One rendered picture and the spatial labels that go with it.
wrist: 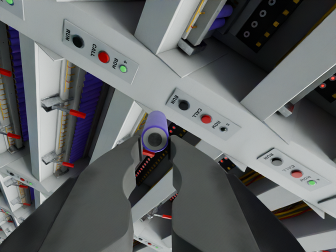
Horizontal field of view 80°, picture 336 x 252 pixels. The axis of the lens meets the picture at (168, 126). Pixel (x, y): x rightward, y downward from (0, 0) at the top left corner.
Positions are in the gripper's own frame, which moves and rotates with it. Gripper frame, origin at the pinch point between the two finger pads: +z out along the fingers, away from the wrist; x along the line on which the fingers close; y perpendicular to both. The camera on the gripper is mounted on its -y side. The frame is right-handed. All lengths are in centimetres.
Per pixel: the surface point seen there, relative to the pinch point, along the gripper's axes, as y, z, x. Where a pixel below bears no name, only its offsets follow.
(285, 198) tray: 25.6, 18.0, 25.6
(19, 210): 96, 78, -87
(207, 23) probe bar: -6.3, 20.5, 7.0
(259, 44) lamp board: -2.7, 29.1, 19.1
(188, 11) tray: -7.7, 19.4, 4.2
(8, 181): 58, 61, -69
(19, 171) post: 43, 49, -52
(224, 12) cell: -7.7, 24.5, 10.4
